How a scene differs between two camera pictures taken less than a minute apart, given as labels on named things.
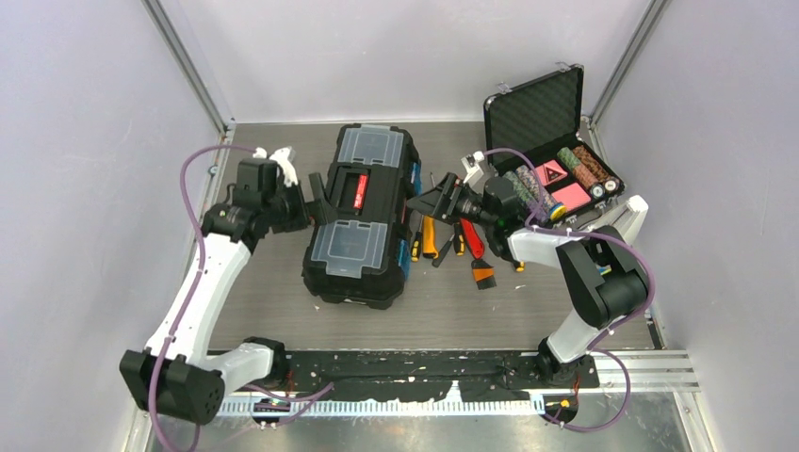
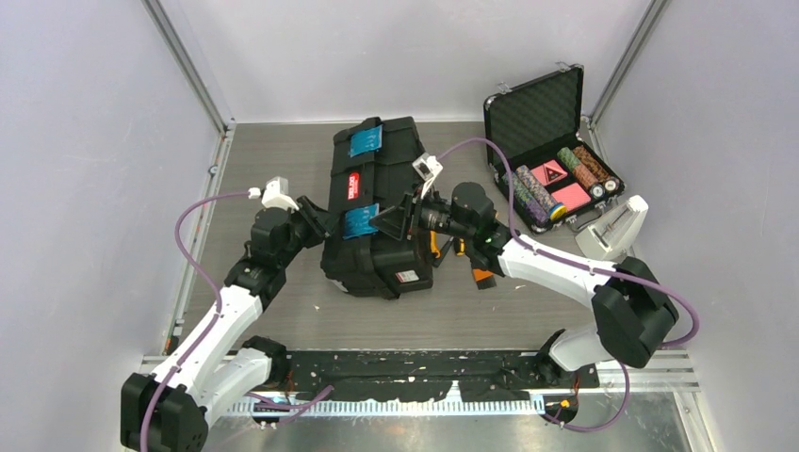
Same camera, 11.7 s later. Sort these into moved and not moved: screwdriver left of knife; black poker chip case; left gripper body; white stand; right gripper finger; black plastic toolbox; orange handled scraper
Moved: left gripper body; black plastic toolbox; right gripper finger
Not moved: orange handled scraper; white stand; black poker chip case; screwdriver left of knife
